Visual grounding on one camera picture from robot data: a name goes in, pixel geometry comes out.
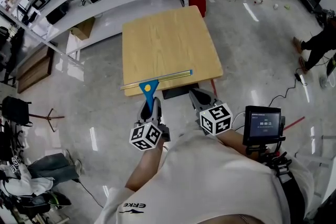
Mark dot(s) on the small red white bottle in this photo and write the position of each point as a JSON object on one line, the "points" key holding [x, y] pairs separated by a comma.
{"points": [[258, 1]]}

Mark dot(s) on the black chest monitor screen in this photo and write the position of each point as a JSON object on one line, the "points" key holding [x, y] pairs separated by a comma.
{"points": [[263, 124]]}

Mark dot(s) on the white desk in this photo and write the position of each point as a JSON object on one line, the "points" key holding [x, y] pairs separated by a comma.
{"points": [[330, 191]]}

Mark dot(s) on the person's right forearm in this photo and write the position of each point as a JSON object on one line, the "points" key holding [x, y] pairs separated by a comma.
{"points": [[235, 140]]}

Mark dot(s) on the square wooden pedestal table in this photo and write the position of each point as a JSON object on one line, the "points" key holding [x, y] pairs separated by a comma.
{"points": [[168, 44]]}

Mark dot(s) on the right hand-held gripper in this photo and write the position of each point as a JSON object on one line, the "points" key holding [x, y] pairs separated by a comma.
{"points": [[216, 120]]}

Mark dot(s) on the brown cardboard box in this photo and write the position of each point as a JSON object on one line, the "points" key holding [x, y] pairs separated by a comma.
{"points": [[82, 29]]}

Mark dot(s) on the person's white T-shirt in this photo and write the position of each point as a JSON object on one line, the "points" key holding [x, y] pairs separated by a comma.
{"points": [[204, 181]]}

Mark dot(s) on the white crumpled ball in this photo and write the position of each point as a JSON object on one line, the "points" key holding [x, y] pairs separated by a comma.
{"points": [[275, 6]]}

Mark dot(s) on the wooden tripod stand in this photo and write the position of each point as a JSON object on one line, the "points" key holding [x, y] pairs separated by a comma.
{"points": [[48, 118]]}

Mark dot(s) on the black monitor mount rig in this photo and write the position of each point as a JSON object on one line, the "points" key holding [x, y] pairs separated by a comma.
{"points": [[275, 162]]}

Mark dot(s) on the grey round floor disc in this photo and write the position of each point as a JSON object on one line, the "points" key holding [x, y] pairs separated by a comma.
{"points": [[324, 82]]}

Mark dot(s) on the low wooden platform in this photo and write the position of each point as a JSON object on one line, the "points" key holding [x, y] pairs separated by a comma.
{"points": [[35, 69]]}

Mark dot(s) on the black box device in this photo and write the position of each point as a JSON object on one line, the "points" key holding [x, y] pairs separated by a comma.
{"points": [[57, 15]]}

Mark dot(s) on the person's left forearm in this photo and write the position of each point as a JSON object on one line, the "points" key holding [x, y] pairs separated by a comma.
{"points": [[145, 168]]}

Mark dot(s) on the black backpack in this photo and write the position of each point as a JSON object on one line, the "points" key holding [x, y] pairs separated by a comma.
{"points": [[15, 111]]}

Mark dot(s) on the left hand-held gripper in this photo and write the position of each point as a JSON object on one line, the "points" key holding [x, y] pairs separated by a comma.
{"points": [[145, 137]]}

